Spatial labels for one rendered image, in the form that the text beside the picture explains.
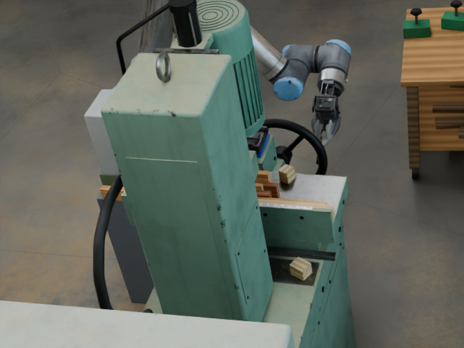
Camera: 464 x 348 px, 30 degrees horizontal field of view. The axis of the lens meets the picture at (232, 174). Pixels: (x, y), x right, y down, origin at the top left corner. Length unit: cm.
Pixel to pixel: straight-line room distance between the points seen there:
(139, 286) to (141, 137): 168
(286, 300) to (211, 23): 74
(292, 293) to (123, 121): 76
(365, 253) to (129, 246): 94
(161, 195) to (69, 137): 264
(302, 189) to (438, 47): 141
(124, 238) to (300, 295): 111
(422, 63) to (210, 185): 191
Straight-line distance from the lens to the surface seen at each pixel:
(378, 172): 385
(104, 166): 191
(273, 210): 230
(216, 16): 203
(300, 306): 225
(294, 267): 229
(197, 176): 179
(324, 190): 241
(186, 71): 182
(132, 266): 332
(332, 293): 249
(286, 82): 271
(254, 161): 229
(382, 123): 413
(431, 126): 380
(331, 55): 282
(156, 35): 294
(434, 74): 350
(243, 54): 202
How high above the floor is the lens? 247
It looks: 39 degrees down
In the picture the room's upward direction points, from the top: 12 degrees counter-clockwise
